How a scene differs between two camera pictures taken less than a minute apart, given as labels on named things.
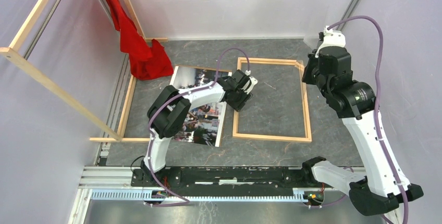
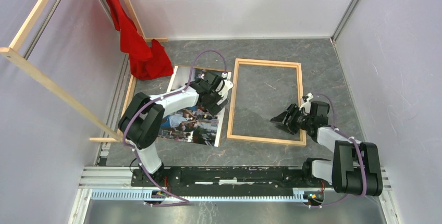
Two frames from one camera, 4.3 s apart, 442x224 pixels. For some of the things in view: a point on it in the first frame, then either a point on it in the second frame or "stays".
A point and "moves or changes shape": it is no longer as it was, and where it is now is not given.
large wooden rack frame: (14, 56) stays
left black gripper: (238, 105) → (214, 108)
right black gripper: (307, 76) → (287, 125)
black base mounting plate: (223, 179) stays
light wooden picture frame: (307, 138) moves or changes shape
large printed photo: (206, 119) stays
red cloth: (146, 63) stays
